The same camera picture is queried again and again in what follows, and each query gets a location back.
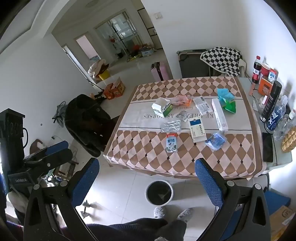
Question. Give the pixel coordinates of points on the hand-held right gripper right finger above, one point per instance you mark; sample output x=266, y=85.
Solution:
x=208, y=183

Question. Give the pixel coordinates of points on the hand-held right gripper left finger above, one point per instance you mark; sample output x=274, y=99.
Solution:
x=85, y=179

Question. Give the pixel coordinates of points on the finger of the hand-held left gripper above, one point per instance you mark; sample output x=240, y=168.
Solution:
x=57, y=147
x=62, y=156

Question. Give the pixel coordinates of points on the blue face mask packet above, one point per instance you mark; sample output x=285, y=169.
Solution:
x=216, y=140

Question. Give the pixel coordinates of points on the grey round trash bin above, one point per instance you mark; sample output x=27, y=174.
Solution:
x=159, y=193

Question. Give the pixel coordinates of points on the white blue medicine box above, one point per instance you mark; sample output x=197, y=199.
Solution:
x=197, y=129

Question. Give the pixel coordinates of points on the small milk carton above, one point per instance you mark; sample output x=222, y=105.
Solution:
x=171, y=142

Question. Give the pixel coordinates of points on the silver blister pack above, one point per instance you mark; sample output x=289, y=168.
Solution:
x=171, y=126
x=184, y=115

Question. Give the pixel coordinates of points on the long white box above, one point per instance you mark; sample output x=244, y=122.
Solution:
x=219, y=114

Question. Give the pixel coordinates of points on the white printed leaflet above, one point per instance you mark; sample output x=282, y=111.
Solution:
x=201, y=104

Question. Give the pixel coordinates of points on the green packet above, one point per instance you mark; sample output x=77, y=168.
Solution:
x=229, y=106

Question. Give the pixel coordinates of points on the pink wrapper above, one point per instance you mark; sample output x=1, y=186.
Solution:
x=180, y=100

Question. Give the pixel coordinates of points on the white green medicine box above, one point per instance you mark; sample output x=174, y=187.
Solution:
x=163, y=107

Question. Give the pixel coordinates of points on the teal packet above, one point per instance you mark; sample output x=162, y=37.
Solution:
x=225, y=93

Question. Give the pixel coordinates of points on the black dumbbell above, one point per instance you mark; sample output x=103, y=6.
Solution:
x=86, y=208

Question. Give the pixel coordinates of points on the brown checkered tablecloth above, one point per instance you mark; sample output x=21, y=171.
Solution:
x=185, y=129

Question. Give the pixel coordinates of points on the black smartphone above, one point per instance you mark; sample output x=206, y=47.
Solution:
x=267, y=147

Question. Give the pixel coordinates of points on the blue cushion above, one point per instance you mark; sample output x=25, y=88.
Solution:
x=276, y=199

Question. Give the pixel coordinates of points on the person's legs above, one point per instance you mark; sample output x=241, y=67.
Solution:
x=138, y=229

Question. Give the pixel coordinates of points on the brown cardboard box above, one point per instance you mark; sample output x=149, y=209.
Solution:
x=281, y=217

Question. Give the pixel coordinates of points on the orange cardboard boxes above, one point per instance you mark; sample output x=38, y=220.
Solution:
x=114, y=89

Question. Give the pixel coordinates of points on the yellow bucket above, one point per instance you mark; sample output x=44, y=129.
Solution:
x=103, y=75

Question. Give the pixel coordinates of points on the golden snack tray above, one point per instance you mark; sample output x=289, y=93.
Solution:
x=290, y=139

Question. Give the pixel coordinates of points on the clear water bottle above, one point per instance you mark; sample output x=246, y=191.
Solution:
x=283, y=127
x=281, y=105

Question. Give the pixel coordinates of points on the black spray can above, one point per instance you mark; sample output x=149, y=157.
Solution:
x=270, y=102

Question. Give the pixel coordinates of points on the orange box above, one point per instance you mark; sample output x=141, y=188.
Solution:
x=265, y=87

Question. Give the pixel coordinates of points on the grey folding bed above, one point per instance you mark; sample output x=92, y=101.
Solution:
x=193, y=64

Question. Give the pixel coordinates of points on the pink suitcase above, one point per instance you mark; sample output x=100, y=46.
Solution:
x=159, y=70

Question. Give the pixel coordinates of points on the cola bottle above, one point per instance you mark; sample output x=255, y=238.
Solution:
x=256, y=69

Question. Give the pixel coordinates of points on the black coat rack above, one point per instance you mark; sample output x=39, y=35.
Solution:
x=118, y=39

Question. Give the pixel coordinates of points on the black white checkered blanket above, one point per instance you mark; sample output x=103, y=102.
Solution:
x=222, y=60

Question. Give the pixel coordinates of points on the blue white carton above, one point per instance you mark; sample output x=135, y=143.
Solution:
x=272, y=75

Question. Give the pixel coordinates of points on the red cup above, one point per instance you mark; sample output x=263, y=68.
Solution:
x=264, y=69

